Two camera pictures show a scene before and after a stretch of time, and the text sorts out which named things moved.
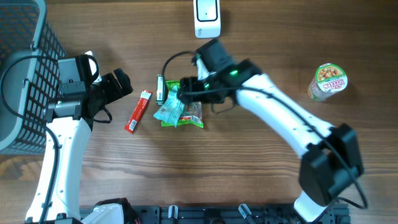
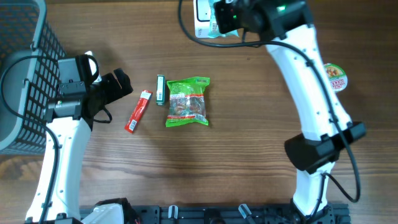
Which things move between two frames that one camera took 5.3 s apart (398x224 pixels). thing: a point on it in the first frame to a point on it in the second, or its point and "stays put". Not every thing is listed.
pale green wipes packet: x=171 y=109 to x=214 y=31
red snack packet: x=138 y=111 stays put
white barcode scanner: x=207 y=18 stays put
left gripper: x=115 y=91 stays put
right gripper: x=193 y=83 to x=223 y=26
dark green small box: x=160 y=89 stays put
